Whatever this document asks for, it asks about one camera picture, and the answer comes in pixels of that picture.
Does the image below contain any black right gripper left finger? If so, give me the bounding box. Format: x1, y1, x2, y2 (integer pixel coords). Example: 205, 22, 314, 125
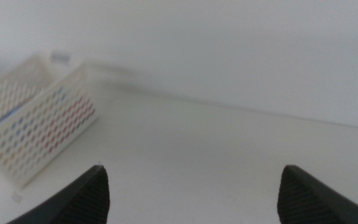
7, 164, 111, 224

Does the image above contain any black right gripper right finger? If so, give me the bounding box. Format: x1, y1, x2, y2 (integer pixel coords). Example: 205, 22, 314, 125
276, 164, 358, 224

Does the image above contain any red soda can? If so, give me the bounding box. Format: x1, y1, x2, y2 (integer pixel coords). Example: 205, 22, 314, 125
38, 95, 95, 154

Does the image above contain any white perforated plastic basket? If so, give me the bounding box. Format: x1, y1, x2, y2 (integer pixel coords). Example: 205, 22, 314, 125
0, 50, 99, 189

